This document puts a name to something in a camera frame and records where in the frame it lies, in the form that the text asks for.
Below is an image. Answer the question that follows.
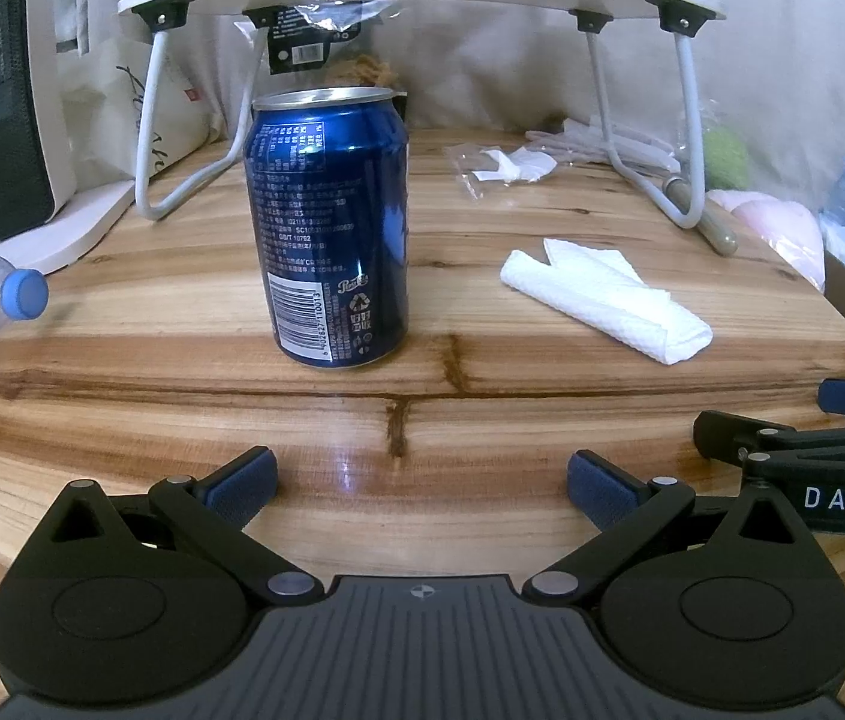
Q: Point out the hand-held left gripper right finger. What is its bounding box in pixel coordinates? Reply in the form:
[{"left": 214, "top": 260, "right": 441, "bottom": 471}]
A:
[{"left": 523, "top": 448, "right": 824, "bottom": 605}]

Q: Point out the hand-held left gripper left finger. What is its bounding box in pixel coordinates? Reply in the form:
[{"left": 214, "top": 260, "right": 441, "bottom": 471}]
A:
[{"left": 21, "top": 446, "right": 326, "bottom": 605}]

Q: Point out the white paper towel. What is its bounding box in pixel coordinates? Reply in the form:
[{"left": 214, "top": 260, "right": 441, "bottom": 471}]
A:
[{"left": 499, "top": 238, "right": 714, "bottom": 366}]

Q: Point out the blue soda can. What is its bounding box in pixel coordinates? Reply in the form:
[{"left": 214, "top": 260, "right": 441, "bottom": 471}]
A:
[{"left": 243, "top": 88, "right": 412, "bottom": 370}]

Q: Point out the green ball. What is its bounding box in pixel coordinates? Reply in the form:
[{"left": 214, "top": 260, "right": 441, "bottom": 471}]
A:
[{"left": 699, "top": 124, "right": 751, "bottom": 192}]

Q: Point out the white plastic packet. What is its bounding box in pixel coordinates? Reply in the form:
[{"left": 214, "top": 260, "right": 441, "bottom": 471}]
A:
[{"left": 525, "top": 116, "right": 682, "bottom": 173}]

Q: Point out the clear plastic wrapper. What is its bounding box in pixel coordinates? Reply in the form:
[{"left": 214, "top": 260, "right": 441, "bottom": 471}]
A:
[{"left": 443, "top": 141, "right": 560, "bottom": 200}]

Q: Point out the white printed paper bag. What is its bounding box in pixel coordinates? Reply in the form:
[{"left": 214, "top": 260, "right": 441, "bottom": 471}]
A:
[{"left": 55, "top": 37, "right": 236, "bottom": 192}]

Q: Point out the black snack package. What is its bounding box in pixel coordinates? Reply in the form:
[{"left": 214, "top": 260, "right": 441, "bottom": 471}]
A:
[{"left": 234, "top": 0, "right": 412, "bottom": 121}]

